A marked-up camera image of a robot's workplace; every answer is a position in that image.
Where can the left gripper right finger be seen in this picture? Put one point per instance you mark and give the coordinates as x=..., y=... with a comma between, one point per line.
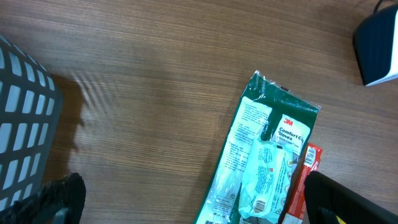
x=330, y=202

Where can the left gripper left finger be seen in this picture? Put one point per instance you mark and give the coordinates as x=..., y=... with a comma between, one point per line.
x=57, y=201

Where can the red snack packet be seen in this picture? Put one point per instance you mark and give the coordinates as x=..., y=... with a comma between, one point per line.
x=296, y=209

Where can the light teal small packet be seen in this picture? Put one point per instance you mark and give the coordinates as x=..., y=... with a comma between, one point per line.
x=266, y=180

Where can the green 3M gloves package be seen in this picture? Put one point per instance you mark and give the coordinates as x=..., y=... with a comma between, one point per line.
x=265, y=111

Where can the white barcode scanner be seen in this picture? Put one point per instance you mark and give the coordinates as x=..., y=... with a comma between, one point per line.
x=375, y=46

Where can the grey plastic mesh basket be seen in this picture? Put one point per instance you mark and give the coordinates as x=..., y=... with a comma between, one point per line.
x=31, y=104

